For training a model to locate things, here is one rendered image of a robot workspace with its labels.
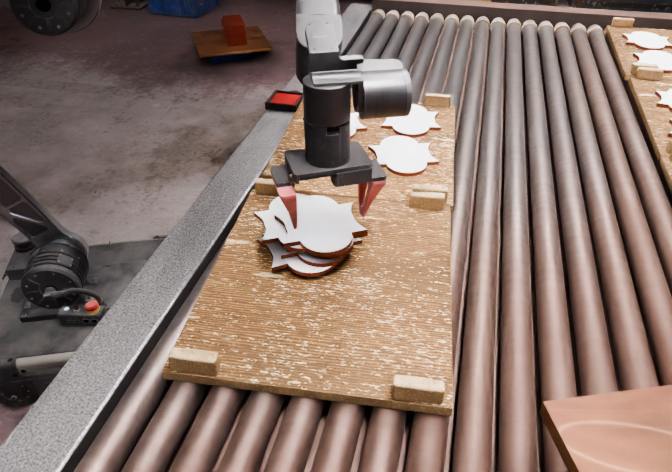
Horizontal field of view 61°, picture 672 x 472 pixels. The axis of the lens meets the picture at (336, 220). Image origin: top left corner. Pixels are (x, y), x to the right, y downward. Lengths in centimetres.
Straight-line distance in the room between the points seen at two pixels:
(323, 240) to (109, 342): 32
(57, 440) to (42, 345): 113
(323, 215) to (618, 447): 50
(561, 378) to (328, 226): 37
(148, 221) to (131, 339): 185
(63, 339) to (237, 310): 112
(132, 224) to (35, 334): 90
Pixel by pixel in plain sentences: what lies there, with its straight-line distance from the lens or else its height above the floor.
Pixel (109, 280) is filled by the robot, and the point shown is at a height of 26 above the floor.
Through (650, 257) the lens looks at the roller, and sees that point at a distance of 102.
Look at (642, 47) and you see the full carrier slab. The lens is 187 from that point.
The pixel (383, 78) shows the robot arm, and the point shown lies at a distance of 69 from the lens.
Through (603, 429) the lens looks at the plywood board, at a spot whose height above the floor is 104.
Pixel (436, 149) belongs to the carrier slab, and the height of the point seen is 94.
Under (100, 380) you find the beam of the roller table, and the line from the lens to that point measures 79.
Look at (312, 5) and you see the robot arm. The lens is 77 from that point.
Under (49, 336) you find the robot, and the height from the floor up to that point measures 24.
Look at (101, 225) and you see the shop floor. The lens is 270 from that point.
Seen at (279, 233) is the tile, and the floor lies 98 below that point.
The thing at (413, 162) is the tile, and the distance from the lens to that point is 110.
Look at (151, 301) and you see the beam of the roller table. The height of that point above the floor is 91.
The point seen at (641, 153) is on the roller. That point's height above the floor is 92.
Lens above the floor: 149
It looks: 36 degrees down
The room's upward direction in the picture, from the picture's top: straight up
